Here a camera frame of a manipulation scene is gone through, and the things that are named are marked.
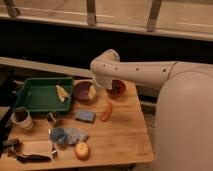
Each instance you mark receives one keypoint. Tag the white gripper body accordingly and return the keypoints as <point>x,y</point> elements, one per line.
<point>98,83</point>

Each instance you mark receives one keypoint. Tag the blue sponge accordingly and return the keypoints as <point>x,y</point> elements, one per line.
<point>85,116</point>

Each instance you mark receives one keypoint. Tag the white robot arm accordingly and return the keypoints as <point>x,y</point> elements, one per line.
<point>184,110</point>

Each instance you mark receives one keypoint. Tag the red bowl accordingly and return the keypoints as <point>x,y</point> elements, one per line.
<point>118,88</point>

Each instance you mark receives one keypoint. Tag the purple bowl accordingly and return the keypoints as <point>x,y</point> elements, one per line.
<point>84,91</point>

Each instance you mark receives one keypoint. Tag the orange carrot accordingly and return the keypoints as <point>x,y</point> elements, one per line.
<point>104,117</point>

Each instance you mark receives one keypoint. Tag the small metal cup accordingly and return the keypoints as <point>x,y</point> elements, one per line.
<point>53,118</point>

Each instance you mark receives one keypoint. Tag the green plastic tray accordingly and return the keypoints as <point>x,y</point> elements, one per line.
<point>39,95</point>

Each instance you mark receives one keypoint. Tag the blue crumpled cloth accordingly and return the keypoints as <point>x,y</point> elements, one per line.
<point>69,136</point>

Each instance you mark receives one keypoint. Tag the yellow apple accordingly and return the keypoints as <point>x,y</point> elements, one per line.
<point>82,150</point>

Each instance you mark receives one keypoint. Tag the black handled tool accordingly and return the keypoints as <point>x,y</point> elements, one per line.
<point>25,158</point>

